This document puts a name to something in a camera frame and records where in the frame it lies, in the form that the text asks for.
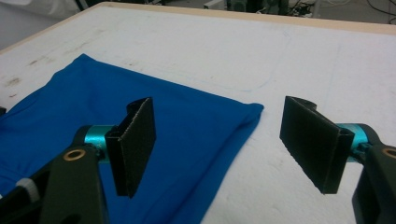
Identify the blue printed t-shirt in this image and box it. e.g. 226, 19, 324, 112
0, 53, 265, 224

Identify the white table mat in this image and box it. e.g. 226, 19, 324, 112
0, 6, 396, 224

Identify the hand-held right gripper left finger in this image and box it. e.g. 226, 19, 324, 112
83, 96, 157, 200

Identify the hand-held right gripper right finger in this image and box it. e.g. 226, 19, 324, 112
278, 95, 373, 195

